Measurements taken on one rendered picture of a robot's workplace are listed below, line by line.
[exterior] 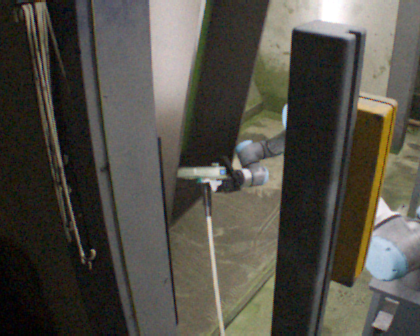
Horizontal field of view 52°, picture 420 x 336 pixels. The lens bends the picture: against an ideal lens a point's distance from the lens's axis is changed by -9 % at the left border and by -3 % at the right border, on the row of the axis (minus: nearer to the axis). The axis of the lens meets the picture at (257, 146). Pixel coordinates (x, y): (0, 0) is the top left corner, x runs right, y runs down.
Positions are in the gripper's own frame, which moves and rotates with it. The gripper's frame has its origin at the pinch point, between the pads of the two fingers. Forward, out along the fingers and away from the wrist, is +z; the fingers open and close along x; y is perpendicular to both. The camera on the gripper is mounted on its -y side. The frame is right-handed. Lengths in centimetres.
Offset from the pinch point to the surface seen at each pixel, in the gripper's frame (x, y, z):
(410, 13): -14, -101, -186
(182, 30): -30, -54, 29
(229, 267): 27, 52, -35
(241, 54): 2, -56, -28
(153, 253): -58, 11, 63
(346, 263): -120, 1, 72
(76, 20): -82, -38, 90
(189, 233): 61, 37, -35
